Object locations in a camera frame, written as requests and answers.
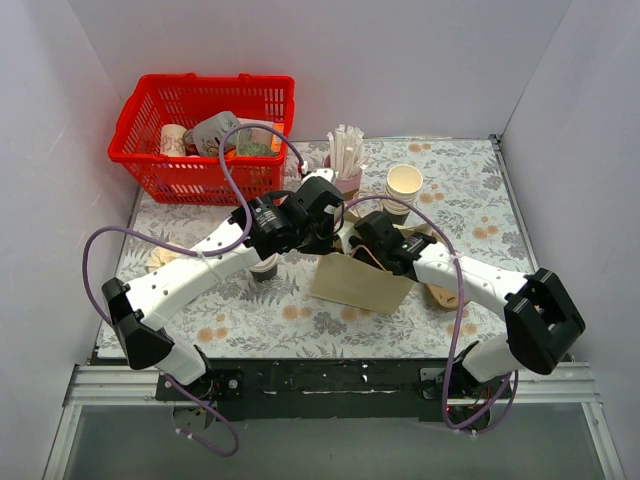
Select cream paper bag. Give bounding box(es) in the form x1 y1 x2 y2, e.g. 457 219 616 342
310 214 429 315

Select black single paper cup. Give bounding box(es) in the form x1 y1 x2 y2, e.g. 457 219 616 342
250 265 278 283

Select brown cardboard cup carrier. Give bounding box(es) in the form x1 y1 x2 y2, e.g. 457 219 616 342
425 284 459 311

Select pink straw holder cup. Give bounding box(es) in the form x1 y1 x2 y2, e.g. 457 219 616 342
323 155 363 198

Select white plastic cup lid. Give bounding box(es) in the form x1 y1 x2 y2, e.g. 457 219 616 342
255 254 280 271

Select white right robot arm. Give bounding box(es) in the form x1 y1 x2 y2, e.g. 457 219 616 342
339 212 586 398

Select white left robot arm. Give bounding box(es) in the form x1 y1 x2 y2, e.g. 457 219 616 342
102 169 344 400

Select floral patterned table mat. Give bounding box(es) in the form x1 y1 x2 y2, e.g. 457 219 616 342
97 138 539 360

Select stack of paper cups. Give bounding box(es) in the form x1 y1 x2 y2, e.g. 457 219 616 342
382 164 423 225

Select white wrapped straws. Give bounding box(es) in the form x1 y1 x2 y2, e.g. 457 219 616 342
327 124 368 180

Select green round item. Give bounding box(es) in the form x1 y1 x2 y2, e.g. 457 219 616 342
236 141 276 157

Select orange and white package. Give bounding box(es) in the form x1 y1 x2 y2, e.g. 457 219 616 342
238 117 284 153

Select grey crumpled snack bag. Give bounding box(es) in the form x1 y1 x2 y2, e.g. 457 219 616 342
193 111 240 157

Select cream crumpled napkin bundle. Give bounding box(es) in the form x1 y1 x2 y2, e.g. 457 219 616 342
145 246 180 273

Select white printed cup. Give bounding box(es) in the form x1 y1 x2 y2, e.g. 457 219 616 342
159 124 187 157

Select red plastic shopping basket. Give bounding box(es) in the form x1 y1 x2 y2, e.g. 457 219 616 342
108 73 295 205

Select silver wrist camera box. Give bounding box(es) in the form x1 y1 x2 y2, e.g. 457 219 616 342
299 162 337 184

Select aluminium frame rail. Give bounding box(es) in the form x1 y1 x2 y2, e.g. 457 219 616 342
45 362 624 479

